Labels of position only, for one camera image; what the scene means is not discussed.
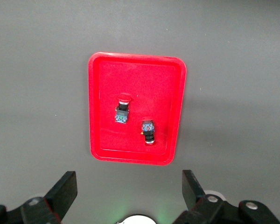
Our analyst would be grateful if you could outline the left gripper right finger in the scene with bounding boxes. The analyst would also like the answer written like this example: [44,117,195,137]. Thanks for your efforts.
[172,169,280,224]

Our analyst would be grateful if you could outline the red plastic tray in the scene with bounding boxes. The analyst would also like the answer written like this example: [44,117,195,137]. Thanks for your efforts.
[88,51,187,166]

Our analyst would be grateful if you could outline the dark grey table mat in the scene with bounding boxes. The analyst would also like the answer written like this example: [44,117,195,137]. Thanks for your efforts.
[0,0,280,224]

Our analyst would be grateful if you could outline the red push button switch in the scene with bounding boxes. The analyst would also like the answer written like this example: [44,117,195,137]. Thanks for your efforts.
[114,92,133,125]
[140,117,156,147]

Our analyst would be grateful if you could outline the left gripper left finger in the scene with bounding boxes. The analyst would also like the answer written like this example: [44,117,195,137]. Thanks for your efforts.
[0,171,78,224]

